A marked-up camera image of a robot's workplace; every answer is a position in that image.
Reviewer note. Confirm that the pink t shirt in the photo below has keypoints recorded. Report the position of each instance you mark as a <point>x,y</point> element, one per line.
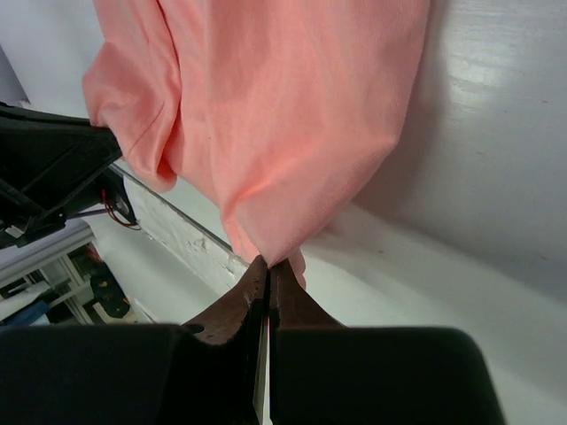
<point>279,112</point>

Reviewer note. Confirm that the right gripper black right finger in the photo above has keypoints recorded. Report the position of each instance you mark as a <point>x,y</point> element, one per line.
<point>323,372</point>

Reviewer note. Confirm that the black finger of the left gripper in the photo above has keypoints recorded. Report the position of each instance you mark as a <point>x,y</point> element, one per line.
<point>48,163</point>

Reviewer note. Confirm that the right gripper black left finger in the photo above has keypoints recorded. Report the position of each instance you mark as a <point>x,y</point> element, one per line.
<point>201,372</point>

